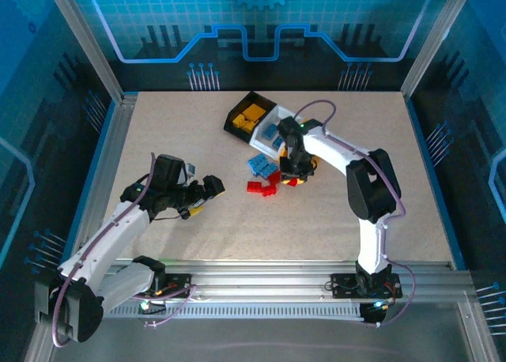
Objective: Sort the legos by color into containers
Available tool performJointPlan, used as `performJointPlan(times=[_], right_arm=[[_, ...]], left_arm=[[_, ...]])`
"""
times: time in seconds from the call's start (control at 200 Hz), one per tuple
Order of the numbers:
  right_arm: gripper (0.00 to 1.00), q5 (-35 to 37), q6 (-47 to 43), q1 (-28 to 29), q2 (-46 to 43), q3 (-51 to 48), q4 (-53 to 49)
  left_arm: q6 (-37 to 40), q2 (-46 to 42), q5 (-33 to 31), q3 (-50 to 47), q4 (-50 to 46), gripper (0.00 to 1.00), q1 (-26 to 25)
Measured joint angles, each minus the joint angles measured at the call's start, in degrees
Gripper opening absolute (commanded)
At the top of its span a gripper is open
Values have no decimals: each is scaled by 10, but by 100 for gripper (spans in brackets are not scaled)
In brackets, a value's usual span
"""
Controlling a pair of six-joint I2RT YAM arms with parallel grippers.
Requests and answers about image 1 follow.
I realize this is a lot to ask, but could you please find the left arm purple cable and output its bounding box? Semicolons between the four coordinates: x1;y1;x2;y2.
52;152;198;349

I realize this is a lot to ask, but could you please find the white plastic bin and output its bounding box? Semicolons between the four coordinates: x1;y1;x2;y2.
249;105;300;160

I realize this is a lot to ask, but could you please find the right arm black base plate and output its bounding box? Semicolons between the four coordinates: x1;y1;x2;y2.
330;272;403;300

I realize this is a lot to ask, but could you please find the grey metal lower panel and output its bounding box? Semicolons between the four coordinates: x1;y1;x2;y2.
98;316;491;362

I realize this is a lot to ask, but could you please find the black controller box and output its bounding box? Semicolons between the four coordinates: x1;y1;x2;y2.
360;301;391;326

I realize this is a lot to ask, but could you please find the blue printed enclosure panel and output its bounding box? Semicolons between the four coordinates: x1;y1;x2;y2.
62;0;463;92

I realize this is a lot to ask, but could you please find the yellow plastic bin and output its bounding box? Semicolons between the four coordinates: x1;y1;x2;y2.
278;142;318;186

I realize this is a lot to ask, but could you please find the aluminium frame post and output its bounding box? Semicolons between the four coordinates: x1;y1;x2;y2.
401;0;475;98
43;0;126;102

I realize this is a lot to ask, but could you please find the aluminium side rail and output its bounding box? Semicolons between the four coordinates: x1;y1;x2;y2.
66;92;139;270

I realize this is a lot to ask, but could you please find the aluminium table rail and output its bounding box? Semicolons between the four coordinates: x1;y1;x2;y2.
49;258;475;304

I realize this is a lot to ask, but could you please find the blue table edge strip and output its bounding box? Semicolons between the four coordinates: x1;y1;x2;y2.
59;100;119;270
406;96;468;271

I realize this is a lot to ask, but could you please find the black plastic bin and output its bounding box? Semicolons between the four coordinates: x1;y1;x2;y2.
223;92;278;145

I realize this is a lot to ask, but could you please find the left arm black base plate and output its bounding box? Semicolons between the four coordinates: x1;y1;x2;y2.
157;273;194;300

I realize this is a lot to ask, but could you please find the blue printed side panel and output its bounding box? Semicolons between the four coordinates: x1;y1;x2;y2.
410;0;506;362
0;0;115;362

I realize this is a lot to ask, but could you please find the slotted grey cable duct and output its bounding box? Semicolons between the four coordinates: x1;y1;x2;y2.
104;303;364;320

